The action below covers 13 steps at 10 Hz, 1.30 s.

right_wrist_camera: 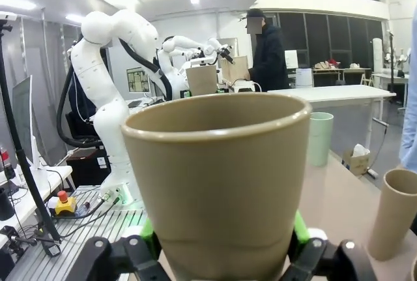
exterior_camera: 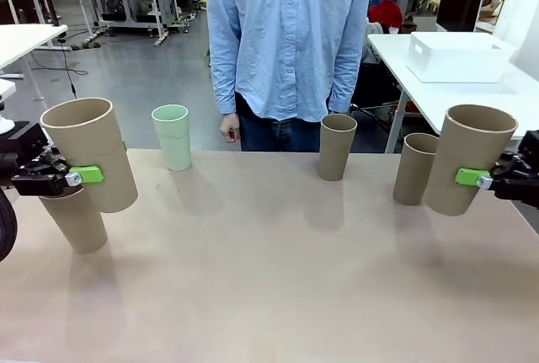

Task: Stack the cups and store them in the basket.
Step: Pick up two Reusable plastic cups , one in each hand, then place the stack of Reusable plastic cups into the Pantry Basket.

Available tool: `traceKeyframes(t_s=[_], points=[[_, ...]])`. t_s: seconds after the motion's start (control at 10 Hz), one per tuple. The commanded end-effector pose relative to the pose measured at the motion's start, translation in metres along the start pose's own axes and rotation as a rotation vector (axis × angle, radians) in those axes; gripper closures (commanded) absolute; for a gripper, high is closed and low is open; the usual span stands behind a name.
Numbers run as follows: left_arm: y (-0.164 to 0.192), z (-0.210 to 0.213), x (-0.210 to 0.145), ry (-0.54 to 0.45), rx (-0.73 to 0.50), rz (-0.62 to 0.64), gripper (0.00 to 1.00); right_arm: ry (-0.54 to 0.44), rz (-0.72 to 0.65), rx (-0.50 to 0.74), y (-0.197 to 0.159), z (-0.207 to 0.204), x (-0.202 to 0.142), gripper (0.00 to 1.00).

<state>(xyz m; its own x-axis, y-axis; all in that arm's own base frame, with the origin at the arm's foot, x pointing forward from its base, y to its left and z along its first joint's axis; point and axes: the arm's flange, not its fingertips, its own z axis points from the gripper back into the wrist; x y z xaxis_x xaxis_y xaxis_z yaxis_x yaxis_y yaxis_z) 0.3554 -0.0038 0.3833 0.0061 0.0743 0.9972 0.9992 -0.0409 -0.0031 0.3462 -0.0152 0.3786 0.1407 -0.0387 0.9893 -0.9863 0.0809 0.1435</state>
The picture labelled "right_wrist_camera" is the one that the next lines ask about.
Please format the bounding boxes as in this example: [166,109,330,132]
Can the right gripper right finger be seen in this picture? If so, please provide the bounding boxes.
[282,212,371,281]

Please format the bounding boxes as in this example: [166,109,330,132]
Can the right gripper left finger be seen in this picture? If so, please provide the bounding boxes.
[83,218,177,281]

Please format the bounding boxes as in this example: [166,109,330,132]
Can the pale green cup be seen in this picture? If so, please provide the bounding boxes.
[308,111,335,168]

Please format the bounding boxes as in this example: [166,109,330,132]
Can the background white robot arms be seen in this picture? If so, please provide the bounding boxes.
[161,35,234,66]

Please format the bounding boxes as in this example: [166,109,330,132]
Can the small lit display screen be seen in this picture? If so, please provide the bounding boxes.
[126,67,151,94]

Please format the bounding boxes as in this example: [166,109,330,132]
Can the brown cardboard box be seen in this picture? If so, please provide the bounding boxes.
[221,55,250,82]

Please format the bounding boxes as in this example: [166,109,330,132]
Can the aluminium mounting plate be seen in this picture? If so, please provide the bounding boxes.
[5,184,154,281]

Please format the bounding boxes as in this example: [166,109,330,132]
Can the yellow emergency stop button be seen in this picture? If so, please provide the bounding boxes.
[54,190,78,216]

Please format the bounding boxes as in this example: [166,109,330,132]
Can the man in black with cap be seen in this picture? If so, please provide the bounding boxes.
[242,8,289,93]

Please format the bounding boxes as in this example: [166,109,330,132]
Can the black computer case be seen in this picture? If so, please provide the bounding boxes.
[66,148,112,191]

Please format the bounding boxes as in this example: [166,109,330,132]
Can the cardboard box with tissue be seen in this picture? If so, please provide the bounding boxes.
[341,143,373,177]

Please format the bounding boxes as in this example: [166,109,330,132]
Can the black clamp device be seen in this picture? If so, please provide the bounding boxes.
[0,225,37,263]

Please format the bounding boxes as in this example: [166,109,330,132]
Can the white computer desk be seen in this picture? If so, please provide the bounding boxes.
[0,164,73,230]

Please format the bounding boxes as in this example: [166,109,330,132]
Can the white air purifier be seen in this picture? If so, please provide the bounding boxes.
[295,67,315,88]

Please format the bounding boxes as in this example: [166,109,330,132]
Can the black tripod pole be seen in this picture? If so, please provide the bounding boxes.
[0,25,63,243]

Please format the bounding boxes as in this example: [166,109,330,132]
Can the long white table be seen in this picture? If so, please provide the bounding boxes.
[266,84,397,142]

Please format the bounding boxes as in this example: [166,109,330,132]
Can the white framed monitor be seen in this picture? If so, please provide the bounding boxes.
[12,75,48,194]

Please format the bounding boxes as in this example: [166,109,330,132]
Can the person in blue shirt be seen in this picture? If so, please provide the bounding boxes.
[399,10,417,171]

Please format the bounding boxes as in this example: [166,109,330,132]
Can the white roll column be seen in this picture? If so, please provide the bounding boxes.
[371,37,383,74]

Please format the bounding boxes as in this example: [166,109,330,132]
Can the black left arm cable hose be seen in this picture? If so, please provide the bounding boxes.
[57,38,173,149]

